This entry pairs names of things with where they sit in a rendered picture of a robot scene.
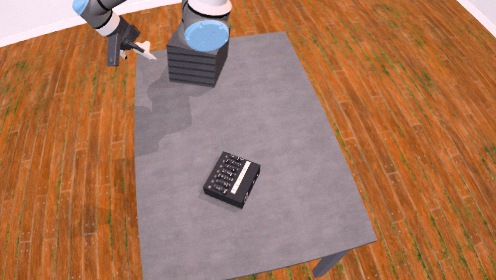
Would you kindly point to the dark grey lighting desk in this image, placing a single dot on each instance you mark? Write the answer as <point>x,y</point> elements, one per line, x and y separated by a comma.
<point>238,175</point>

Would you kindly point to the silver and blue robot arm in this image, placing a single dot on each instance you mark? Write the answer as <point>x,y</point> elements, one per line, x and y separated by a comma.
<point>203,25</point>

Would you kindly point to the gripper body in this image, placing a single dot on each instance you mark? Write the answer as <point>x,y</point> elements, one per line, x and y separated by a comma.
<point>127,32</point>

